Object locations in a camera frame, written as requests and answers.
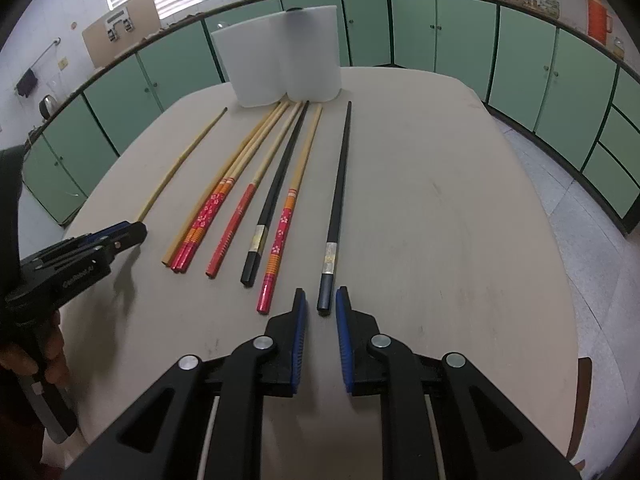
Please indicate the glass food container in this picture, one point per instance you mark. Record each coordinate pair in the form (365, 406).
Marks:
(548, 5)

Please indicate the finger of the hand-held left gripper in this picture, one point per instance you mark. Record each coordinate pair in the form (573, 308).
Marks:
(75, 246)
(127, 237)

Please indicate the translucent white cup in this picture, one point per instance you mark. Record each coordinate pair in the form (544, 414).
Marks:
(250, 65)
(315, 55)

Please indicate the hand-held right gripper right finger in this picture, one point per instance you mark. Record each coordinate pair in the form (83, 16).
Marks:
(344, 340)

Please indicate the plain bamboo chopstick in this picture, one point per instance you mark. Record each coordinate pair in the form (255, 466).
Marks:
(172, 252)
(192, 152)

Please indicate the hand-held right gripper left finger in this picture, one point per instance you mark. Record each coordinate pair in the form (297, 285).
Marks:
(299, 340)

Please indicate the red floral chopstick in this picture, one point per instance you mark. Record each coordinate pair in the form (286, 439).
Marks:
(208, 221)
(199, 220)
(286, 230)

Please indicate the person's left hand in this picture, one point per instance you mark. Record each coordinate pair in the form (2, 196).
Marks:
(54, 355)

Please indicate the row of green base cabinets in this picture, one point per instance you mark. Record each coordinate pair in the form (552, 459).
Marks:
(465, 35)

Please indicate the cardboard box on counter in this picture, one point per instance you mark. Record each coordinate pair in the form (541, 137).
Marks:
(130, 35)

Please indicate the red dotted chopstick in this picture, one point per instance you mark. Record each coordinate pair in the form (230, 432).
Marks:
(237, 222)

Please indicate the metal kettle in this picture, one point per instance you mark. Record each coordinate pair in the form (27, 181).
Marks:
(46, 106)

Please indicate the small glass jar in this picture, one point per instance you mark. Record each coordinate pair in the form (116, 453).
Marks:
(619, 46)

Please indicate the orange thermos jug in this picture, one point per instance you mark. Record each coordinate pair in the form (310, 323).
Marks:
(597, 20)

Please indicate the black chopstick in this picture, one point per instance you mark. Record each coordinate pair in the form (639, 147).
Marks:
(336, 210)
(274, 200)

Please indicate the black hanging cloth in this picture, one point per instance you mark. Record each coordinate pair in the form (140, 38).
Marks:
(26, 82)

